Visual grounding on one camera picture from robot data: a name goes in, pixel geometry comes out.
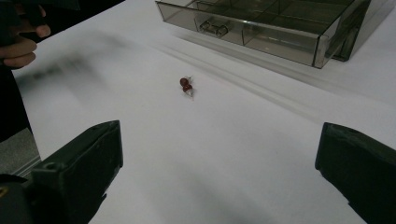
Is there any clear grey compartment box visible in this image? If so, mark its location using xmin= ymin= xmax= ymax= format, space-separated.
xmin=155 ymin=0 xmax=396 ymax=70

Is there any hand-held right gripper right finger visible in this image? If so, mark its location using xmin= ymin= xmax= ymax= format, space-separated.
xmin=315 ymin=121 xmax=396 ymax=224

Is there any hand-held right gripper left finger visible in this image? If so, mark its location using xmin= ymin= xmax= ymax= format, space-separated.
xmin=30 ymin=119 xmax=124 ymax=224

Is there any red push pin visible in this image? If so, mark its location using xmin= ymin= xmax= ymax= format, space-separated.
xmin=179 ymin=75 xmax=195 ymax=99

